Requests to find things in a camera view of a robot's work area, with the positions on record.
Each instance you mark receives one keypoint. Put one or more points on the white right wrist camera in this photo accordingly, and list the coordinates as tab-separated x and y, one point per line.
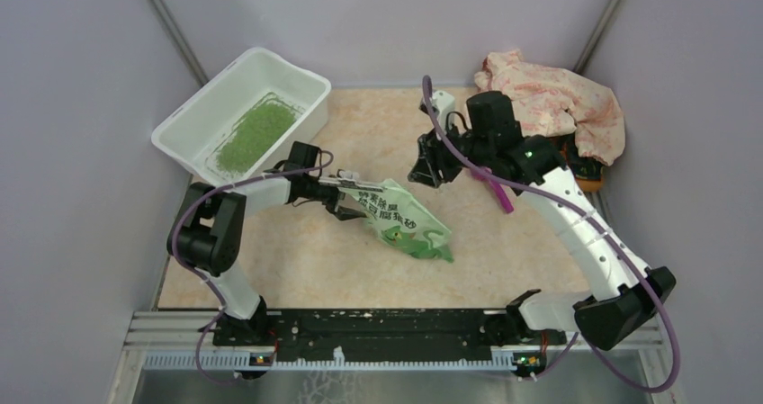
442	104

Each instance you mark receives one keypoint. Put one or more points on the dark patterned item right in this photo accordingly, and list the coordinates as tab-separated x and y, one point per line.
578	164

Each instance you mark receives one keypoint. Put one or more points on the green cat litter bag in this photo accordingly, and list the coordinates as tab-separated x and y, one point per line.
400	221

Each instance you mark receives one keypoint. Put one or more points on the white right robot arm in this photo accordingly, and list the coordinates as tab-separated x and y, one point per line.
623	289

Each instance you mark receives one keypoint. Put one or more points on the pink patterned cloth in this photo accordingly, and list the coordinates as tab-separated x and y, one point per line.
554	101

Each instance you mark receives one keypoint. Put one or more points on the white plastic litter box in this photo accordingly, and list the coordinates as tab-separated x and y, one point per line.
192	133

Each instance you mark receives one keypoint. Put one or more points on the purple plastic scoop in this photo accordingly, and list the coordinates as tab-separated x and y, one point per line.
498	192

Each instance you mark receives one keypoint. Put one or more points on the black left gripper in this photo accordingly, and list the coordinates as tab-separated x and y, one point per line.
341	212

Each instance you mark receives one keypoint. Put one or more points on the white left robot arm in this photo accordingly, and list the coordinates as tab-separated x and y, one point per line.
206	236

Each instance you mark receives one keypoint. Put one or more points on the green litter in box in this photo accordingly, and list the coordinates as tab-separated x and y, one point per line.
254	133

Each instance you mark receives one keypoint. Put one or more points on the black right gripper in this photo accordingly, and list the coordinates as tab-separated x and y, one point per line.
426	169

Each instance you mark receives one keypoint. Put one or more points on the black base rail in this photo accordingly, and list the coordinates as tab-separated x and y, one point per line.
385	337

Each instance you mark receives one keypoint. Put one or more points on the black bag clip strip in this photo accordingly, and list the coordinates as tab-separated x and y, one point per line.
350	181

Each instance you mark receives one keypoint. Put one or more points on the wooden tray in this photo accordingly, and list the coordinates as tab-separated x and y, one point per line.
589	183

